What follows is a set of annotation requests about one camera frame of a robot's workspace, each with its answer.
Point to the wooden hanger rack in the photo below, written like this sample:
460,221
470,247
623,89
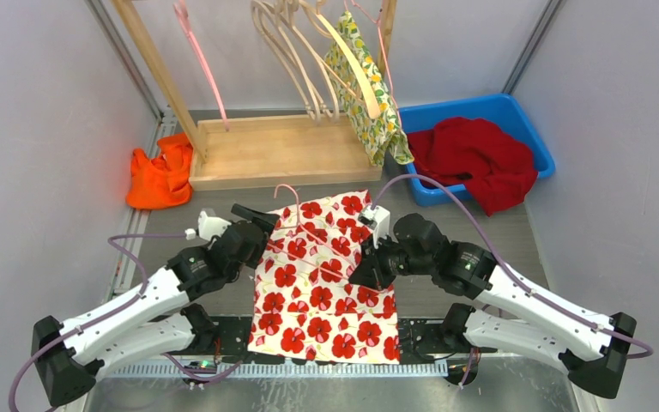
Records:
256,152

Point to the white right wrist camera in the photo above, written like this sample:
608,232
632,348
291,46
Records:
377,218

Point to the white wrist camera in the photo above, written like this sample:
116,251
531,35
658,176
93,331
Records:
209,225
377,218

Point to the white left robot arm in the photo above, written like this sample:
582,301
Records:
158,316

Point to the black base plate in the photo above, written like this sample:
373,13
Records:
420,342

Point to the lemon print skirt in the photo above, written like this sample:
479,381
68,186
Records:
383,136

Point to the cream wooden hanger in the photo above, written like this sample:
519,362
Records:
368,97

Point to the dark red cloth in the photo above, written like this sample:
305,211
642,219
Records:
496,169

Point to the thick pink hanger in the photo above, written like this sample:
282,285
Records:
181,12

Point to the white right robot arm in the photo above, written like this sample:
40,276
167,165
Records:
590,348

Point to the beige wooden hanger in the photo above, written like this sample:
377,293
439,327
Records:
314,66
271,22

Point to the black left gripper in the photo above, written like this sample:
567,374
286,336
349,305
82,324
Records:
266,221

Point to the orange cloth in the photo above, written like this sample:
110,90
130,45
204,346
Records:
161,182

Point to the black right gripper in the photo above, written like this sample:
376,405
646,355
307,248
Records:
370,271

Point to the red poppy print cloth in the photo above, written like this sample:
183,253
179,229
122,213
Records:
298,313

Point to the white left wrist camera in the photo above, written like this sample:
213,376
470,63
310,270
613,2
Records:
209,225

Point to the thin pink wire hanger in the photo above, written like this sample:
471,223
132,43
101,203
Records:
384,24

